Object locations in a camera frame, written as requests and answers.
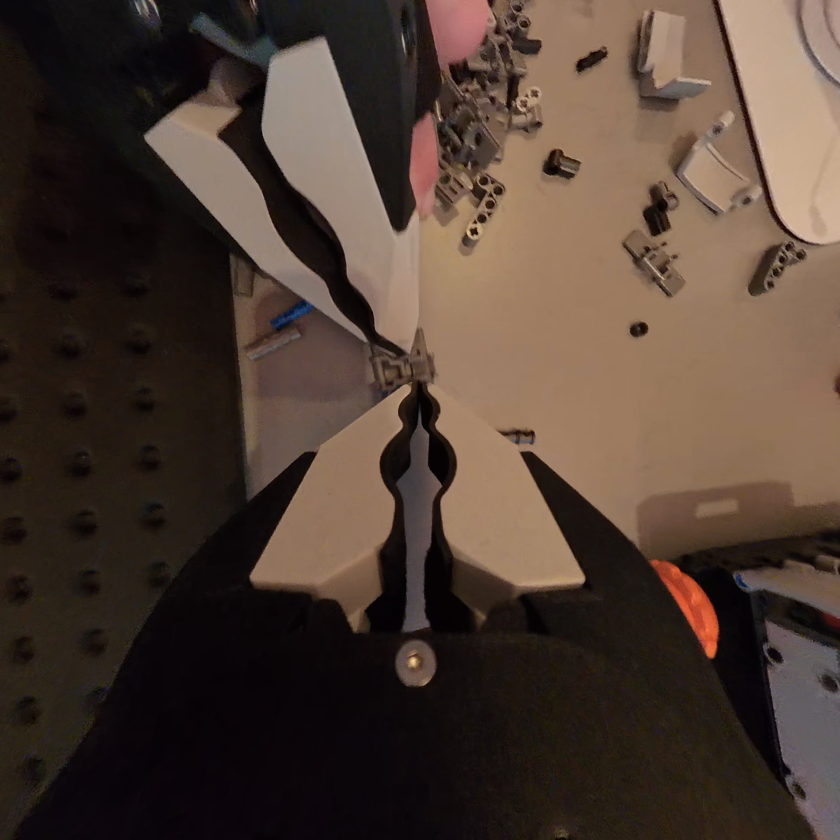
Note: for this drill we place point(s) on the person's left hand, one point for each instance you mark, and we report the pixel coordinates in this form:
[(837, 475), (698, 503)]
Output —
[(459, 33)]

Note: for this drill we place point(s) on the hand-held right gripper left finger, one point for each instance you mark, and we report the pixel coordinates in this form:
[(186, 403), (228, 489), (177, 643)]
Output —
[(328, 525)]

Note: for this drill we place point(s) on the pale curved panel with pins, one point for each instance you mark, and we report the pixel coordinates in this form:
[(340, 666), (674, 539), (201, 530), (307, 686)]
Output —
[(715, 167)]

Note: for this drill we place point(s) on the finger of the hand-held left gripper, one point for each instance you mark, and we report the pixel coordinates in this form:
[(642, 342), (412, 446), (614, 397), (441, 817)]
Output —
[(210, 170), (328, 131)]

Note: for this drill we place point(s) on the blue plastic pin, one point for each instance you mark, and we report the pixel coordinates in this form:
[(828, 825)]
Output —
[(292, 315)]

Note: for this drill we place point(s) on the black round connector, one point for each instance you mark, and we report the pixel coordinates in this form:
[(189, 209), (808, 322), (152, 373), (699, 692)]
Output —
[(561, 164)]

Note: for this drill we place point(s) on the black toy car orange wheels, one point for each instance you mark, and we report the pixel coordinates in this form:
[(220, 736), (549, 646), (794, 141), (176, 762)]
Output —
[(686, 604)]

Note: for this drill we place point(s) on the pale grey angled panel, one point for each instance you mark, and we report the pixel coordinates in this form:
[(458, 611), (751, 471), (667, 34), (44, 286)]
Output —
[(669, 59)]

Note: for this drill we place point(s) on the black dimpled foam pad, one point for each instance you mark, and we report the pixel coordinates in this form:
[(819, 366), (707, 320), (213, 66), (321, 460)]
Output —
[(98, 459)]

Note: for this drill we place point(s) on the pile of grey clip plates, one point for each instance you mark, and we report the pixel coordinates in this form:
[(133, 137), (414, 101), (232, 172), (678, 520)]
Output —
[(479, 111)]

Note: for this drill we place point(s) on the white rounded tray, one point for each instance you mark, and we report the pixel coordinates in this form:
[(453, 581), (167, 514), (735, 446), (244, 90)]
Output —
[(787, 131)]

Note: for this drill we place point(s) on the small black pin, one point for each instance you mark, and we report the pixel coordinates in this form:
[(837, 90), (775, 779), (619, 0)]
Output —
[(516, 435), (590, 59)]

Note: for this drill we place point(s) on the grey tube connector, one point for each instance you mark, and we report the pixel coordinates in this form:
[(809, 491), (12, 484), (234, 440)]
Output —
[(274, 344)]

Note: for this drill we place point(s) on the grey perforated beam assembly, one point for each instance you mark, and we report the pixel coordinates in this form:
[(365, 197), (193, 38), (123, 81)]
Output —
[(482, 207)]

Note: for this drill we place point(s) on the black and grey connector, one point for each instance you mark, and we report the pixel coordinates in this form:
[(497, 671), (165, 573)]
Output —
[(659, 210)]

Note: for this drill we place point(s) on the grey plate with clips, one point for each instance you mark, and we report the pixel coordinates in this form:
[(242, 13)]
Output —
[(653, 262)]

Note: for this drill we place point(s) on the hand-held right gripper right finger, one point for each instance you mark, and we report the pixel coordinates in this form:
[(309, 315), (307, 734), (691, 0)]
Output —
[(512, 525)]

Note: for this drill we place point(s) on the grey angled holed beam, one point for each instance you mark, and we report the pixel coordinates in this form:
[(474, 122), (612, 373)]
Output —
[(778, 269)]

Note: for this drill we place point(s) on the grey clip plate assembly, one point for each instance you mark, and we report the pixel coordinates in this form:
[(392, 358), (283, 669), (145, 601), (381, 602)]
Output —
[(400, 367)]

